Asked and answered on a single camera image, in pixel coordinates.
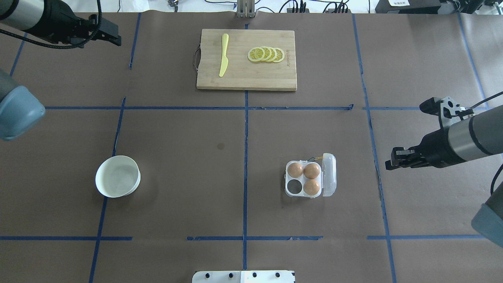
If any aluminium frame post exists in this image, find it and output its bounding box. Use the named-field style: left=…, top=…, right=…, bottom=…
left=236, top=0, right=256, bottom=18

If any black computer case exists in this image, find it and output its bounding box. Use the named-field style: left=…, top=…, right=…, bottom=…
left=375, top=0, right=442, bottom=14

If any brown egg from bowl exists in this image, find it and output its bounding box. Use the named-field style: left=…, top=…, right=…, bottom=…
left=303, top=179, right=321, bottom=196

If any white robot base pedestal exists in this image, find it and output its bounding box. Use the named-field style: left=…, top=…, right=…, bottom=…
left=192, top=270, right=296, bottom=283

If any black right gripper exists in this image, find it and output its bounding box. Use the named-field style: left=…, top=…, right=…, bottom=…
left=385, top=97, right=474, bottom=171

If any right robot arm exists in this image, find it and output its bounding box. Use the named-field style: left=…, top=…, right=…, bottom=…
left=385, top=97, right=503, bottom=247

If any yellow plastic knife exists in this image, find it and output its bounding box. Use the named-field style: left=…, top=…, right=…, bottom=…
left=218, top=33, right=229, bottom=77

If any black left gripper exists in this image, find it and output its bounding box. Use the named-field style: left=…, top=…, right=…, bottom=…
left=59, top=8, right=122, bottom=47

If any white round bowl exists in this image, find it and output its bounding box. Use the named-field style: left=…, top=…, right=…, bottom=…
left=95, top=155, right=141, bottom=198

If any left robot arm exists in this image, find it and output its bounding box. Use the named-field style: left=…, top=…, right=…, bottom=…
left=1, top=0, right=122, bottom=141

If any bamboo cutting board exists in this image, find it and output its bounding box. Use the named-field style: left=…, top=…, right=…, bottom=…
left=196, top=29, right=297, bottom=92

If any brown egg in box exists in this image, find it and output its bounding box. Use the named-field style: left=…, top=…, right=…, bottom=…
left=287, top=162, right=304, bottom=178
left=303, top=163, right=321, bottom=179

